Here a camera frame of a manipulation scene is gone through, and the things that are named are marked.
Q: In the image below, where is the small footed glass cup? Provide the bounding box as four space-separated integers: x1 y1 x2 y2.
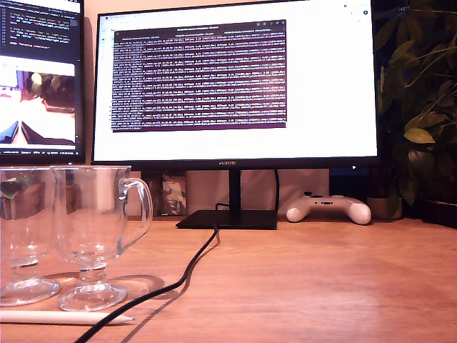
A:
0 166 61 307

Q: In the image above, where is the thin black monitor cable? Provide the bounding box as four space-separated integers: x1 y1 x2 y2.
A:
272 168 281 212

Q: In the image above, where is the white game controller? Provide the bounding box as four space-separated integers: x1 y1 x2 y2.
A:
285 192 372 225

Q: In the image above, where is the large black desktop monitor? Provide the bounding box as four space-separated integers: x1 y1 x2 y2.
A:
90 0 381 230

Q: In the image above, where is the green leafy houseplant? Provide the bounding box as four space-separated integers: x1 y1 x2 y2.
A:
373 0 457 219

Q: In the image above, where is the pale plant pot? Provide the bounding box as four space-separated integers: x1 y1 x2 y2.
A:
367 196 403 219

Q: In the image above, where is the thick black table cable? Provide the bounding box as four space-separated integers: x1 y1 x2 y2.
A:
73 202 231 343

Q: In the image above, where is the black planter box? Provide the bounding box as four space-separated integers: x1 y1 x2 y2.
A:
403 198 457 229

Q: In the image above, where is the white pen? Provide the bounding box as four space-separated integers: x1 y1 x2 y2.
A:
0 309 135 326

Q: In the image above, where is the small glass cup with handle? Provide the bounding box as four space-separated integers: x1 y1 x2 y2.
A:
51 164 154 312

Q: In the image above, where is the black monitor showing code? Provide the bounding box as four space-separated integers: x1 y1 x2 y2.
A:
0 0 86 164

